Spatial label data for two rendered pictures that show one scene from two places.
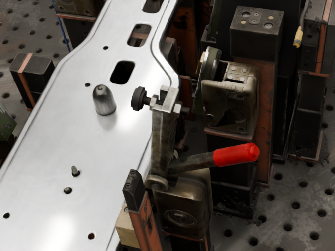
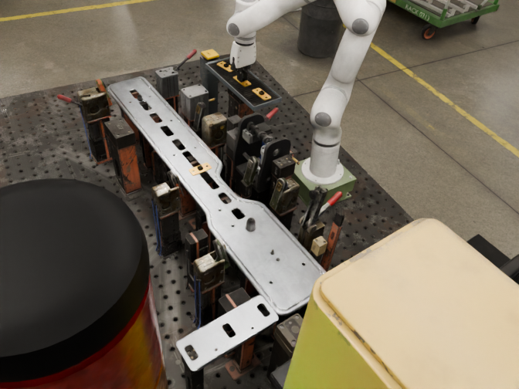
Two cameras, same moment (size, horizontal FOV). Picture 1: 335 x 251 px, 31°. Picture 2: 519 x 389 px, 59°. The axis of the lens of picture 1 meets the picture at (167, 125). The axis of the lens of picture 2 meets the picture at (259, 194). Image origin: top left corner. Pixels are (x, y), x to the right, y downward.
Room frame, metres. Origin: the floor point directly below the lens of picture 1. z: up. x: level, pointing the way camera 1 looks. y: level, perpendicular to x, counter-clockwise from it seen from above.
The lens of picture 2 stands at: (0.17, 1.00, 2.19)
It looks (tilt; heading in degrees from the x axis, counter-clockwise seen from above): 45 degrees down; 295
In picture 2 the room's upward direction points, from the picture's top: 7 degrees clockwise
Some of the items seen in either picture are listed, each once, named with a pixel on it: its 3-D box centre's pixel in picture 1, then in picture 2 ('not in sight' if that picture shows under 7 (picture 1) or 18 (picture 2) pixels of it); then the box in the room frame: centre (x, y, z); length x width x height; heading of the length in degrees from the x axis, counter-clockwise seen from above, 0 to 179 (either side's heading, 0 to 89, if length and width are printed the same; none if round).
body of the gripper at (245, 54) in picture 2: not in sight; (243, 51); (0.99, -0.45, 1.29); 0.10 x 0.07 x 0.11; 68
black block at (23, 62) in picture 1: (51, 116); (197, 262); (0.75, 0.22, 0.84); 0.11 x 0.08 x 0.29; 65
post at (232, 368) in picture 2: not in sight; (245, 344); (0.44, 0.39, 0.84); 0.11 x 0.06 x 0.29; 65
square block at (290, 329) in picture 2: not in sight; (287, 358); (0.31, 0.38, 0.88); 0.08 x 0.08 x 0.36; 65
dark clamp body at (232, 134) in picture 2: not in sight; (237, 168); (0.87, -0.25, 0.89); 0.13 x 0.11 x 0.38; 65
